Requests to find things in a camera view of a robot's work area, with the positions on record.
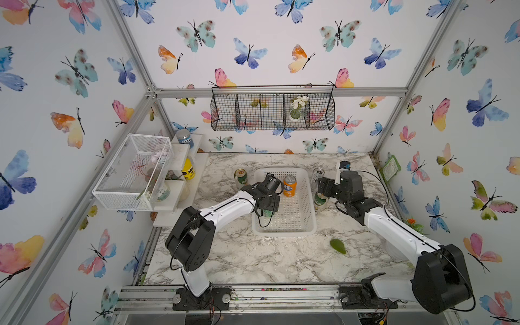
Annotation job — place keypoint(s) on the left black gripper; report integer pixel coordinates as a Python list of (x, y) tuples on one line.
[(274, 202)]

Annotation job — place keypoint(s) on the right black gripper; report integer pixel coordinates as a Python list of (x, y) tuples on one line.
[(323, 185)]

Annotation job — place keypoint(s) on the green soda can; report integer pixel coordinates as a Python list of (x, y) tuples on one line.
[(267, 213)]

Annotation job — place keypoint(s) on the orange Fanta can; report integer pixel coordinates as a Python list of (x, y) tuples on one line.
[(289, 186)]

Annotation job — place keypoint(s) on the green gold-top can white band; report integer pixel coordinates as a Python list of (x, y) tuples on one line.
[(320, 202)]

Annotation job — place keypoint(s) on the green gold-top beer can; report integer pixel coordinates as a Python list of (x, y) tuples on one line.
[(241, 178)]

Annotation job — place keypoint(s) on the white silver tall can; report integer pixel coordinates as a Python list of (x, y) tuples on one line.
[(317, 174)]

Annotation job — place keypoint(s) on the white plastic perforated basket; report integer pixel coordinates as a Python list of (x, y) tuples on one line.
[(296, 216)]

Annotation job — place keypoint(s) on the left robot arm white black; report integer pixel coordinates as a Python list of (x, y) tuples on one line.
[(190, 241)]

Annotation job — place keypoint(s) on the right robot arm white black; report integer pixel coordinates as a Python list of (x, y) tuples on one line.
[(440, 281)]

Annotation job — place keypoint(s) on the green leaf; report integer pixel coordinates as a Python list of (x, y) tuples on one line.
[(338, 245)]

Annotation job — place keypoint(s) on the yellow bottle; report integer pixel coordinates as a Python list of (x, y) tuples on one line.
[(188, 169)]

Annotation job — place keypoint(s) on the white flowers in vase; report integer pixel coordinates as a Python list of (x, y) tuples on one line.
[(298, 106)]

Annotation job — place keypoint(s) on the white stepped shelf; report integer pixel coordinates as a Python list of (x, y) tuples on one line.
[(183, 191)]

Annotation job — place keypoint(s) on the blue lidded jar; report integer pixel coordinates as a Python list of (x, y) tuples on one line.
[(183, 136)]

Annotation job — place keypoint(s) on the round patterned ceramic jar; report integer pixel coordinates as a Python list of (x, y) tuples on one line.
[(163, 193)]

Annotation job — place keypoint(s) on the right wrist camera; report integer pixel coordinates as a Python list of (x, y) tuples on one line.
[(341, 167)]

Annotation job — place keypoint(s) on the green framed wall tag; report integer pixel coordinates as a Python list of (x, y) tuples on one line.
[(391, 168)]

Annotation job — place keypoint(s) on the black wire wall basket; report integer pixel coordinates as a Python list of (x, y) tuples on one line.
[(266, 108)]

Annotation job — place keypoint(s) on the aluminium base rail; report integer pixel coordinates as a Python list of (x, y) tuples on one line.
[(255, 299)]

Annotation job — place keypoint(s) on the white mesh wall basket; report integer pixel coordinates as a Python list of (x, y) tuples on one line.
[(135, 174)]

